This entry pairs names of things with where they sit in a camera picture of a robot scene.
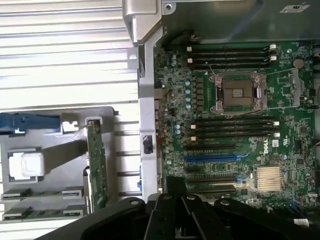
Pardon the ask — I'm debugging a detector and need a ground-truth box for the green RAM stick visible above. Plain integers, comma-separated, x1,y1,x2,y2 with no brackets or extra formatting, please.
86,119,109,211
2,206,85,220

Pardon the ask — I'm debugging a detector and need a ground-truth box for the black RAM slot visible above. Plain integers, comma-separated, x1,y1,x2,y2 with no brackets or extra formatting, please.
193,128,277,135
190,122,280,129
193,116,276,123
186,56,278,64
186,44,277,51
189,134,281,142
187,50,277,57
187,63,276,71

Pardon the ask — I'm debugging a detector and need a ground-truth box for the blue expansion slot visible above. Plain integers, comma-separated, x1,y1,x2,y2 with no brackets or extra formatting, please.
184,154,251,163

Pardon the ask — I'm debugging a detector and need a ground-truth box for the short black expansion slot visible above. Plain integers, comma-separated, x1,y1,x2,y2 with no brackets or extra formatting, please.
185,143,236,151

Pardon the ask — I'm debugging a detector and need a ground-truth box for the silver finned chipset heatsink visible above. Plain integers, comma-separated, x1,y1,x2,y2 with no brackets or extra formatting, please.
254,164,285,191

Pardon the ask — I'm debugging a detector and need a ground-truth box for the grey metal PC case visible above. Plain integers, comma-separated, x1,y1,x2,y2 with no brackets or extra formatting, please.
121,0,320,240

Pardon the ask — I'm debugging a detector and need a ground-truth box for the grey plastic parts rack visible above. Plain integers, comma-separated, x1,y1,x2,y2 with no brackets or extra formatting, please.
0,105,120,222

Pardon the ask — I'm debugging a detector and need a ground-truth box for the green Dell motherboard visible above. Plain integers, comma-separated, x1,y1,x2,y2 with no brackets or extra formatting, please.
152,41,320,220

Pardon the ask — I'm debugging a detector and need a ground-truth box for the white square plastic block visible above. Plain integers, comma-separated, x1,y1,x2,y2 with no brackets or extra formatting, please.
8,151,45,181

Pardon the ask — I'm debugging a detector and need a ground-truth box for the blue plastic part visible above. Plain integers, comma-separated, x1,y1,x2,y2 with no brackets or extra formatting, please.
0,112,64,136

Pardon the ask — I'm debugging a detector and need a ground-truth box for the round coin cell battery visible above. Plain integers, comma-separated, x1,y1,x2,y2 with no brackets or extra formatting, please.
292,57,305,69

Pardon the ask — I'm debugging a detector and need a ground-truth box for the white label sticker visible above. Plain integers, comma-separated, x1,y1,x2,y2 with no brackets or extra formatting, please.
279,2,310,14

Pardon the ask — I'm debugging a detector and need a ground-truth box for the CPU socket with metal frame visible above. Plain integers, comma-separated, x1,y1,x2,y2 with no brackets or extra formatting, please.
208,71,268,116

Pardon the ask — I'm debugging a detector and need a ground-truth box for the thin wire locking lever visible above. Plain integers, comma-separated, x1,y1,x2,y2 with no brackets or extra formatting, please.
205,60,301,110

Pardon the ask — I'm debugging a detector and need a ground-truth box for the black cable bundle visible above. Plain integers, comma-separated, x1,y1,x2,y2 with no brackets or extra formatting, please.
172,29,200,45

